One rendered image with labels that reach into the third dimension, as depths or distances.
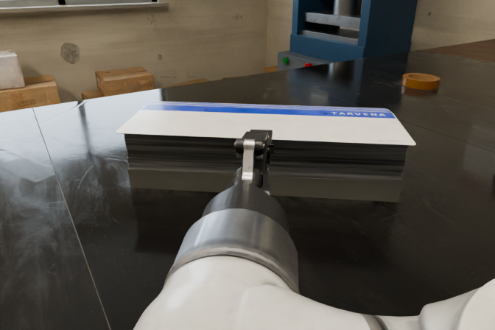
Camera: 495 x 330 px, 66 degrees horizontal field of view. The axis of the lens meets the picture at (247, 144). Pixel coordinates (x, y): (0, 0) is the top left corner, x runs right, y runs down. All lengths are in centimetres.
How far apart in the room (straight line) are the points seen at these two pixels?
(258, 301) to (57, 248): 36
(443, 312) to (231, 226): 13
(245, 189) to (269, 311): 14
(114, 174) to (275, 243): 44
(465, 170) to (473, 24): 196
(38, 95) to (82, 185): 235
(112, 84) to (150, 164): 250
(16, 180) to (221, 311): 55
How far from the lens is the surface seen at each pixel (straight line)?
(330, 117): 59
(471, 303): 19
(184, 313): 20
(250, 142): 34
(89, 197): 61
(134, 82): 310
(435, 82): 123
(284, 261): 26
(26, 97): 298
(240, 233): 25
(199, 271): 23
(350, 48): 234
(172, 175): 58
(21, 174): 73
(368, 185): 57
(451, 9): 271
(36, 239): 55
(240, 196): 30
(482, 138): 89
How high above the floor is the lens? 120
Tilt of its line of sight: 24 degrees down
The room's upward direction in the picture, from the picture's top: straight up
